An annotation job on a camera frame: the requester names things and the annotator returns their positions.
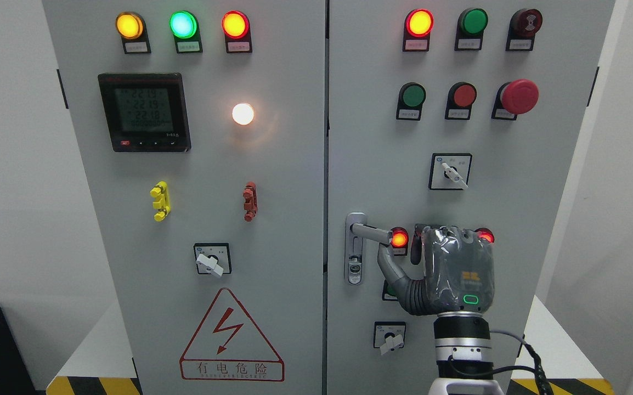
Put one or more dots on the green indicator light top left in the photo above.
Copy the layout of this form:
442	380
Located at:
186	33

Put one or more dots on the red indicator light right top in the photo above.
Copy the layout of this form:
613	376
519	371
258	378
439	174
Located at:
417	30

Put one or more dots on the white platform with hazard stripes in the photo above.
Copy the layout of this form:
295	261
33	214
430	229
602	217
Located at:
103	364

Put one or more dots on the left grey cabinet door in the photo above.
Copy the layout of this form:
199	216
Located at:
277	258

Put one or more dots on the yellow terminal connector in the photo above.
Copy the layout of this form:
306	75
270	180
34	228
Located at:
161	203

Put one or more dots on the grey cabinet door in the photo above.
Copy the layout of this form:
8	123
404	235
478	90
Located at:
277	258
380	166

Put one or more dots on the yellow indicator light top left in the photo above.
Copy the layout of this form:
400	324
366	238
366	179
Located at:
133	31

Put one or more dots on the green indicator light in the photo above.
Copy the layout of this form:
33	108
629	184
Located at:
470	30
186	33

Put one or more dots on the upper right white selector switch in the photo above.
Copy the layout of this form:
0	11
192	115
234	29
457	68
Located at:
450	171

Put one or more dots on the green push button upper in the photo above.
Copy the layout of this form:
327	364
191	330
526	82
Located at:
410	101

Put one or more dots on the green push button lower left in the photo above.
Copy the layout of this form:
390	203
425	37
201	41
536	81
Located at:
388	293

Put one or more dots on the red terminal connector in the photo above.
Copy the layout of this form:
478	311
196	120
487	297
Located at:
250	201

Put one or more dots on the red lit indicator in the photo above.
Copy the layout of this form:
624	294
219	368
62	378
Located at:
486	234
400	241

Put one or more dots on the green push button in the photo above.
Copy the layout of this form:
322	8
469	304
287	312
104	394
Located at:
410	101
388	293

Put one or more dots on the lower white selector switch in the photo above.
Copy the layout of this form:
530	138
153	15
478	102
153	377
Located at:
389	336

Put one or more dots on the red lit indicator middle right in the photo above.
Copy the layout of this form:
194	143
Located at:
486	234

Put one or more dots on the green indicator light right top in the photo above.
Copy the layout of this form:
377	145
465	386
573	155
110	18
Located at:
470	30

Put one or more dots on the right grey cabinet door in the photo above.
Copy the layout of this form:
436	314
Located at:
380	166

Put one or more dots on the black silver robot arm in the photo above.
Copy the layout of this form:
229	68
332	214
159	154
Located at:
463	354

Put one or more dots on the red emergency stop mushroom button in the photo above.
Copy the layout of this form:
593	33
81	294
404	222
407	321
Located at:
515	98

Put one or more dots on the red indicator light left door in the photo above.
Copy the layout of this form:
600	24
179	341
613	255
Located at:
237	33

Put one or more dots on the white glowing indicator light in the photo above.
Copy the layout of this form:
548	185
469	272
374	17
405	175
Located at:
243	114

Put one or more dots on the red push button upper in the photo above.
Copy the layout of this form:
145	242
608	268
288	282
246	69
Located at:
461	97

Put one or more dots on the dark red buzzer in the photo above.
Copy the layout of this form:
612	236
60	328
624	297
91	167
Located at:
523	27

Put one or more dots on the red electrical hazard warning sign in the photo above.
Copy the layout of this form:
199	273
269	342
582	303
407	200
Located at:
228	345

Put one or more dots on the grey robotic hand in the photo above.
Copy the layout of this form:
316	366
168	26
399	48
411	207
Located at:
458	272

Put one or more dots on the black digital power meter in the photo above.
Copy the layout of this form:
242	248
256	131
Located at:
146	112

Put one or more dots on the left door white selector switch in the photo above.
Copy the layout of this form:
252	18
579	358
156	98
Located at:
213	258

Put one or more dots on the silver cabinet door handle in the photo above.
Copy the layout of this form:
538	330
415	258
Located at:
357	231

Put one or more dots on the red lit indicator middle left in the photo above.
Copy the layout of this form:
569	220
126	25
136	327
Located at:
400	241

